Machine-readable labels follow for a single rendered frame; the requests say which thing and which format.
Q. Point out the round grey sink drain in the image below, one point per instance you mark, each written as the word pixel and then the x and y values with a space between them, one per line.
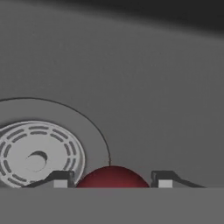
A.
pixel 35 151

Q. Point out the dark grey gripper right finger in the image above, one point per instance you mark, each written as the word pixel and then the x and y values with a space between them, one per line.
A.
pixel 163 176

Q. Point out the grey sink basin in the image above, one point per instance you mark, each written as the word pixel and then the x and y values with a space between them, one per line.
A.
pixel 140 87

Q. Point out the red tomato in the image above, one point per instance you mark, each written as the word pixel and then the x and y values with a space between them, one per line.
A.
pixel 113 178

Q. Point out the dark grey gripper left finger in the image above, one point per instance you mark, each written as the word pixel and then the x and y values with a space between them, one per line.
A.
pixel 62 176

